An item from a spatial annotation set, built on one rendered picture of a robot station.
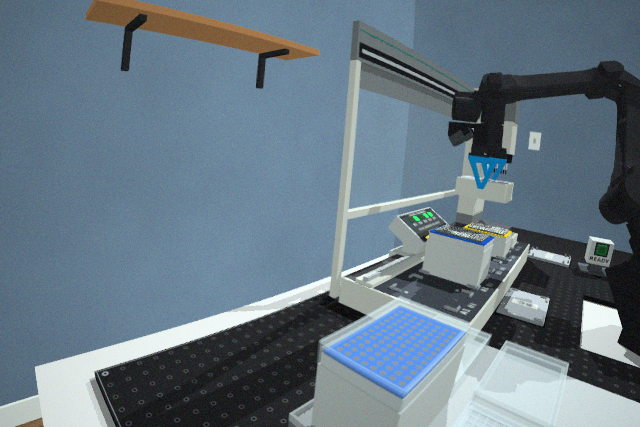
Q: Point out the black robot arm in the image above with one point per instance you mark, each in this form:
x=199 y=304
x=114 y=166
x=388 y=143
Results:
x=620 y=204

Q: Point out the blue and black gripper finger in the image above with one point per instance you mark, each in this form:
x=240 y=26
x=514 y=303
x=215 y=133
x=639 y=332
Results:
x=476 y=159
x=501 y=163

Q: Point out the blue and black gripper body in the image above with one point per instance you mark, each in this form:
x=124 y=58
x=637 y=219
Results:
x=494 y=142

